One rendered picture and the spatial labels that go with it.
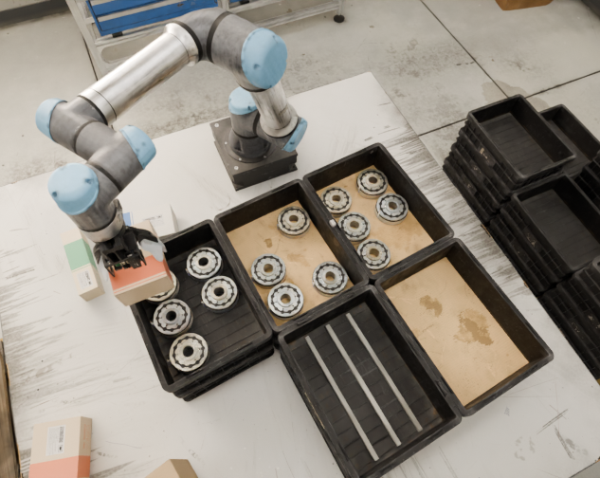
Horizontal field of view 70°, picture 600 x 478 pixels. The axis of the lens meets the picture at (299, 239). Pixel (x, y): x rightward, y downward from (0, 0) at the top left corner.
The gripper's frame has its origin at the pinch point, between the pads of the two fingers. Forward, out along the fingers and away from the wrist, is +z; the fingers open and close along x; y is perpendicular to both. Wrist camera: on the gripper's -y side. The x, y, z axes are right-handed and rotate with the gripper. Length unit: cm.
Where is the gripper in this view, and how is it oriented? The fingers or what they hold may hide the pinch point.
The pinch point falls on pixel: (135, 259)
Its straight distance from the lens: 108.1
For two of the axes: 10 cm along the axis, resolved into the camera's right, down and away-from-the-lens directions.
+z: -0.2, 4.6, 8.9
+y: 4.1, 8.2, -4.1
